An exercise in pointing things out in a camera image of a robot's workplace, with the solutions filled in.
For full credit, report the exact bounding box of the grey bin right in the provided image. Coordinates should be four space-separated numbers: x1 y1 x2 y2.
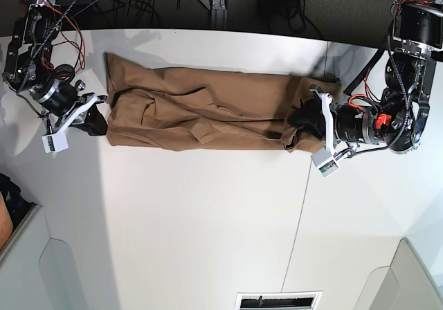
354 238 442 310

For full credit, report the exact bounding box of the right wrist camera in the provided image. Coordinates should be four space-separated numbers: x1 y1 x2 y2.
42 131 69 154

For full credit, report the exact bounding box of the grey bin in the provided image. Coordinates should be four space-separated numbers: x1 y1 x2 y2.
1 205 89 309
354 238 442 310

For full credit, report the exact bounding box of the white floor vent grille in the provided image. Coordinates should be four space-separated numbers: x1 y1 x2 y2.
235 291 323 310

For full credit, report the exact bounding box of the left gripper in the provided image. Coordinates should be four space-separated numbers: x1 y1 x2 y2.
284 85 379 158

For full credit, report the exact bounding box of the brown t-shirt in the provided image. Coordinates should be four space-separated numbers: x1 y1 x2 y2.
105 53 322 153

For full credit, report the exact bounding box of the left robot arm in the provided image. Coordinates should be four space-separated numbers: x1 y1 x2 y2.
288 0 442 160

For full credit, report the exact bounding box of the grey bin left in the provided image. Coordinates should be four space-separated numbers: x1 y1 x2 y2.
1 205 89 309

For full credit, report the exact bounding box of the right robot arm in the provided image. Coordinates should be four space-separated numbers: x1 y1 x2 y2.
2 0 107 136

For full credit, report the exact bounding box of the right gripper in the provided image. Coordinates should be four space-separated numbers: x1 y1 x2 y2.
34 80 108 136

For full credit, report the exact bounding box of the aluminium frame post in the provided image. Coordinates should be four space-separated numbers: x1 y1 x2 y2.
210 0 228 30

